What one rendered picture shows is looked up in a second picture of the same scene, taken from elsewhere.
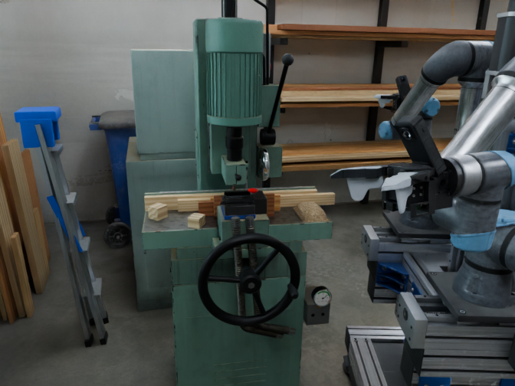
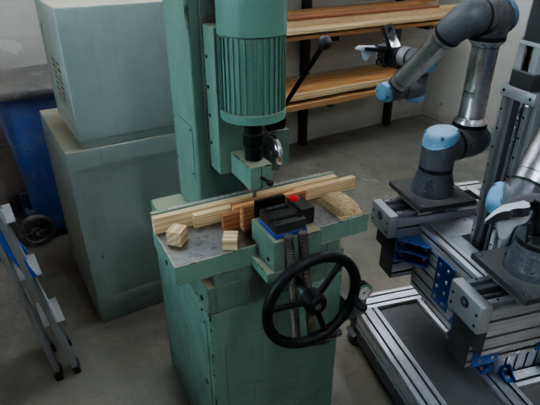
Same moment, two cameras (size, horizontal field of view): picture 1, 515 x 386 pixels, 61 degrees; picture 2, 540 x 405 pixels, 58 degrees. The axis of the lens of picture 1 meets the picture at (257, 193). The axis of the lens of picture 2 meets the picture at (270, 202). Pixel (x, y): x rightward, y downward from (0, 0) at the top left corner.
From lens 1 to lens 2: 0.48 m
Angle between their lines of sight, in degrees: 18
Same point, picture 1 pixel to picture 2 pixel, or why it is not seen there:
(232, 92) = (260, 86)
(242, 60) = (271, 46)
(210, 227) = (248, 246)
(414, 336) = (480, 324)
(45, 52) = not seen: outside the picture
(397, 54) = not seen: outside the picture
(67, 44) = not seen: outside the picture
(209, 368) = (249, 386)
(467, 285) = (525, 267)
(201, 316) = (240, 339)
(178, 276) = (215, 305)
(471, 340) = (526, 315)
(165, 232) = (202, 262)
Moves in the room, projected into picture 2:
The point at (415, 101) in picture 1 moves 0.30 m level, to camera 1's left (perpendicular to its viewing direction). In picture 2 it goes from (424, 63) to (342, 69)
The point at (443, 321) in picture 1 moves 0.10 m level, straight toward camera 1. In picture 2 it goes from (503, 304) to (513, 329)
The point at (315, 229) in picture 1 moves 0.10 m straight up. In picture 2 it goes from (352, 224) to (355, 194)
